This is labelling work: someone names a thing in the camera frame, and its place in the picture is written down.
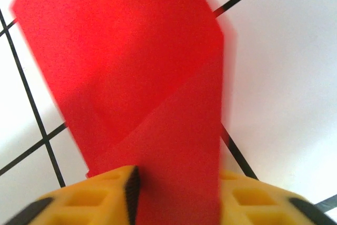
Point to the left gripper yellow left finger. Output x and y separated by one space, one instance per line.
92 201

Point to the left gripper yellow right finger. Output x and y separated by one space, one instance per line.
258 204

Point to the red square paper sheet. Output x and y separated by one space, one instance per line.
131 51

